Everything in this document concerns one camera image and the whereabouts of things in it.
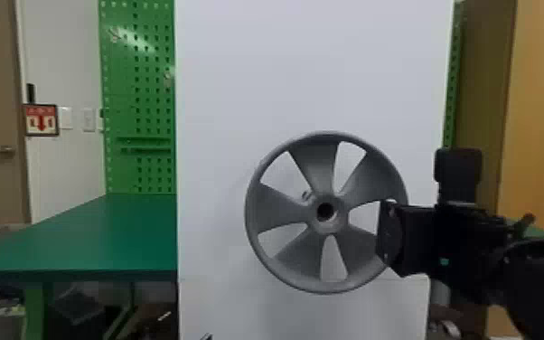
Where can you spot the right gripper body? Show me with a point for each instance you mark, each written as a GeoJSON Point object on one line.
{"type": "Point", "coordinates": [466, 242]}

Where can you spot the red wall sign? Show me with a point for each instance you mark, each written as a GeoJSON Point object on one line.
{"type": "Point", "coordinates": [41, 120]}

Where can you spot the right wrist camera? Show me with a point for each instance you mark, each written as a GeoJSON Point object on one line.
{"type": "Point", "coordinates": [458, 173]}

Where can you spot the white panel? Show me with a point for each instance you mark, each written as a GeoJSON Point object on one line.
{"type": "Point", "coordinates": [253, 71]}

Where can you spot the white wall switch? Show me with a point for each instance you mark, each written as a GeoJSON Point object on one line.
{"type": "Point", "coordinates": [89, 119]}
{"type": "Point", "coordinates": [65, 118]}

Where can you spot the grey wheel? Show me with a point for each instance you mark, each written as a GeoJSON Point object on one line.
{"type": "Point", "coordinates": [318, 161]}

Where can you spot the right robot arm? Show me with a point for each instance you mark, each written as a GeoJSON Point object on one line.
{"type": "Point", "coordinates": [542, 294]}

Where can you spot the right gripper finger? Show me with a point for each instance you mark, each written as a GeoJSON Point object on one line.
{"type": "Point", "coordinates": [407, 239]}

